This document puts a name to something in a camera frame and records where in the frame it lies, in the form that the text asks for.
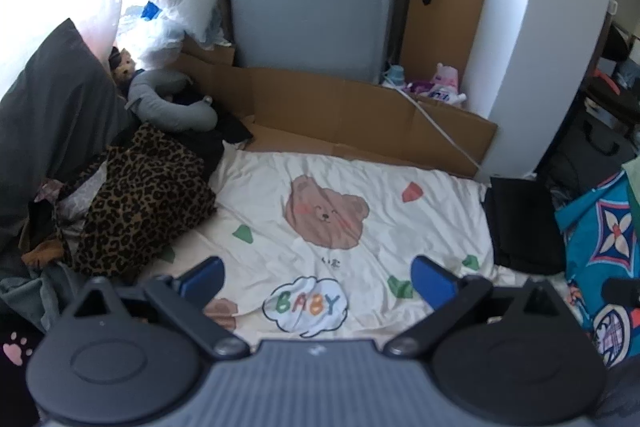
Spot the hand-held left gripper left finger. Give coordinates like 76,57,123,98
62,256,251,360

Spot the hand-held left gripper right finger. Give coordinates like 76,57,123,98
382,255,573,360

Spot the leopard print garment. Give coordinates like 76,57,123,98
59,122,218,278

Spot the bear print bed sheet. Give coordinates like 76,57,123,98
132,142,576,348

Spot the black folded garment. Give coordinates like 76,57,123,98
482,176,566,277

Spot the black clothing pile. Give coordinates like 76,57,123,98
172,89,256,180

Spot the light floral garment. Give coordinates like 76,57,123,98
32,179,108,233

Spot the teal printed blanket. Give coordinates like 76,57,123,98
555,157,640,368

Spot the grey green cloth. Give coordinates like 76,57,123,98
0,262,96,333

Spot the grey laptop bag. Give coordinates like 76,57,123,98
542,107,636,192

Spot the black paw print cloth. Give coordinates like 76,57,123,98
0,302,48,427

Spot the flat cardboard sheet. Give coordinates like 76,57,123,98
180,38,498,180

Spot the dark grey pillow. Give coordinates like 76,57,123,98
0,18,138,258

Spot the small plush toy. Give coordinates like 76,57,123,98
109,48,138,88

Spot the white plastic bag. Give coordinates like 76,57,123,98
116,2,186,68

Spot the white cable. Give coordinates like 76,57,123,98
382,79,486,172

